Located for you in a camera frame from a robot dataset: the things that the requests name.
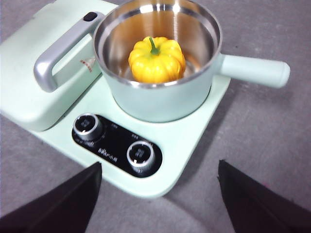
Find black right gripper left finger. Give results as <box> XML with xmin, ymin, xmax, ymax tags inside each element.
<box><xmin>0</xmin><ymin>162</ymin><xmax>103</xmax><ymax>233</ymax></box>

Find yellow toy pumpkin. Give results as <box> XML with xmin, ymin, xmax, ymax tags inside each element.
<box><xmin>128</xmin><ymin>36</ymin><xmax>187</xmax><ymax>84</ymax></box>

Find green breakfast machine base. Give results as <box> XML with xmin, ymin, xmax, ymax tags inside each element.
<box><xmin>40</xmin><ymin>75</ymin><xmax>231</xmax><ymax>199</ymax></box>

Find green steamer pot with handle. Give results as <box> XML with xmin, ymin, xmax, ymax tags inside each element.
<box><xmin>93</xmin><ymin>0</ymin><xmax>291</xmax><ymax>123</ymax></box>

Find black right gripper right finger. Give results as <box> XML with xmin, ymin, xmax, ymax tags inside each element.
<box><xmin>217</xmin><ymin>159</ymin><xmax>311</xmax><ymax>233</ymax></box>

